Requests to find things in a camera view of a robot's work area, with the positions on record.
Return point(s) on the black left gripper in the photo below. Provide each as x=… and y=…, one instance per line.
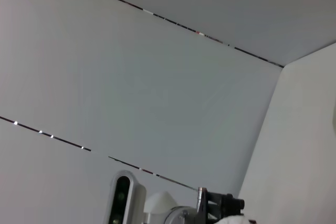
x=210, y=205

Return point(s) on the white paper ball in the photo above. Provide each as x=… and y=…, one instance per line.
x=232, y=220

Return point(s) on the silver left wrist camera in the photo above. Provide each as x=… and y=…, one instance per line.
x=126, y=197

